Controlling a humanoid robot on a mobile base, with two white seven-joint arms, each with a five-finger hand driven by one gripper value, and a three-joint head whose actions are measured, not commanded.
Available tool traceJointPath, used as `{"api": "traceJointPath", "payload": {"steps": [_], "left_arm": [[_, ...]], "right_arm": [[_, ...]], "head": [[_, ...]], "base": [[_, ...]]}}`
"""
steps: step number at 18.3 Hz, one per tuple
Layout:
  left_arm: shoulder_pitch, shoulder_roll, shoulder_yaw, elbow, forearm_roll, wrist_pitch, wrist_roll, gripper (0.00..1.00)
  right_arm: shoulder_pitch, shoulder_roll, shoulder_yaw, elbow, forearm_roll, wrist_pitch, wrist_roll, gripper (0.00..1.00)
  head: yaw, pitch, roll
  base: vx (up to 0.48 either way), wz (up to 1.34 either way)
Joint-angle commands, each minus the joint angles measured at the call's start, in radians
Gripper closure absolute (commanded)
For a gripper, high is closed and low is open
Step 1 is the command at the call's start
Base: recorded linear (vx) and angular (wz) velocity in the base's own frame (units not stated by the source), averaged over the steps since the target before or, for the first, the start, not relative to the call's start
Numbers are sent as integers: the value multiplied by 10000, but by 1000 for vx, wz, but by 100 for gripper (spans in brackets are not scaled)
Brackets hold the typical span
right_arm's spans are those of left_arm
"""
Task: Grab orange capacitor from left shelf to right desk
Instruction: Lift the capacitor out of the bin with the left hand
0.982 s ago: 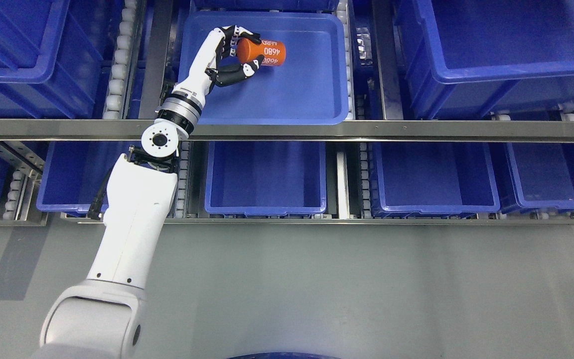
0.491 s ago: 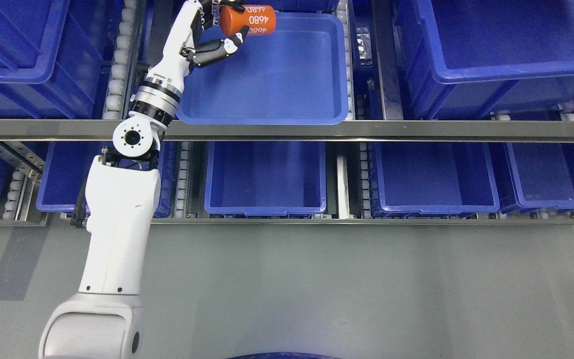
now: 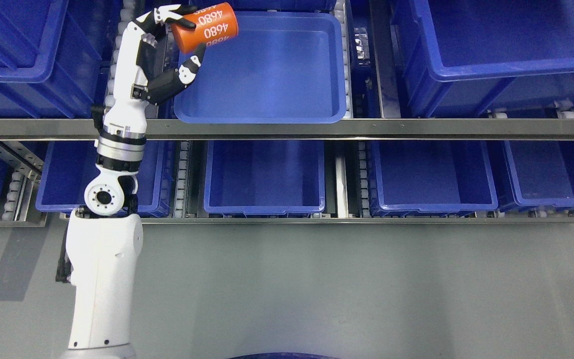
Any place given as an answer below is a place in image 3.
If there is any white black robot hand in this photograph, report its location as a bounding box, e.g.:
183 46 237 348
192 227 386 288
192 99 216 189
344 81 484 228
99 4 207 138

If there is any orange cylindrical capacitor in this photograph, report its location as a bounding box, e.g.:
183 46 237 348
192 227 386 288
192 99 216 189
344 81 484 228
170 2 239 54

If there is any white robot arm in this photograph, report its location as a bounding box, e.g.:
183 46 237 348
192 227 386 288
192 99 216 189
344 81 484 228
61 100 146 359

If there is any blue bin lower left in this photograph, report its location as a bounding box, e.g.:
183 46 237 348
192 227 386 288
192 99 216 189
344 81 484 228
35 141 177 218

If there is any large blue bin top left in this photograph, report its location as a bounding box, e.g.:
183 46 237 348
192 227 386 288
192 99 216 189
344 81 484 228
0 0 118 118

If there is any large blue bin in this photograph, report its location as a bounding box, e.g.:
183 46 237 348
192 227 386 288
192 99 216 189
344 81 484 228
0 0 118 118
390 0 574 118

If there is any shallow blue tray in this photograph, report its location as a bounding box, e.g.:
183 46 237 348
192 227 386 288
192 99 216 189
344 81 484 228
173 11 348 124

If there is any blue bin lower middle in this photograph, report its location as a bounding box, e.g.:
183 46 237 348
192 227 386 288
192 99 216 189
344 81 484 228
203 140 326 217

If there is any large blue bin top right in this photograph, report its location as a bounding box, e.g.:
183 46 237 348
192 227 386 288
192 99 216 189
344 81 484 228
390 0 574 118

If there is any blue bin lower far right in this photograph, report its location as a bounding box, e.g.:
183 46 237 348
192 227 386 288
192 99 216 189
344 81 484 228
487 141 574 212

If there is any steel shelf rail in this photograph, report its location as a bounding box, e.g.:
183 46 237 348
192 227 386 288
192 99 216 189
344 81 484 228
0 118 574 141

